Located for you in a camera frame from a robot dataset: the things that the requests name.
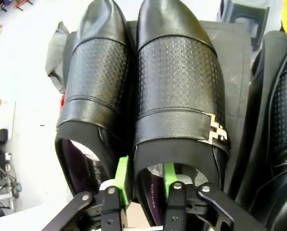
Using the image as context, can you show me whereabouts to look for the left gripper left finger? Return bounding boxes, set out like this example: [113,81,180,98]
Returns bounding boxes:
[59,156,129,231]

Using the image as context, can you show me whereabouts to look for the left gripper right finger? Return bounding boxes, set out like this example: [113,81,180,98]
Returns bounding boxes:
[164,163,267,231]

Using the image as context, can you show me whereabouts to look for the black flat shoe stand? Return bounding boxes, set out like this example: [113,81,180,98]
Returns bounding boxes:
[124,20,254,193]

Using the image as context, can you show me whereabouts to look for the white paper shoe stuffing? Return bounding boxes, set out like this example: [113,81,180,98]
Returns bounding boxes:
[148,163,199,186]
[71,141,98,161]

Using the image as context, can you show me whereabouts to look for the black device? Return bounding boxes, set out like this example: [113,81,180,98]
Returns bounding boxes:
[0,128,12,154]

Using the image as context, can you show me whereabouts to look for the dark fabric bundle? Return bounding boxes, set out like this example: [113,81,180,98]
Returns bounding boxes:
[47,21,80,94]

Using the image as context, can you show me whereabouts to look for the grey plastic stool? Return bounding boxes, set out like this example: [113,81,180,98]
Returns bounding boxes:
[218,0,271,51]

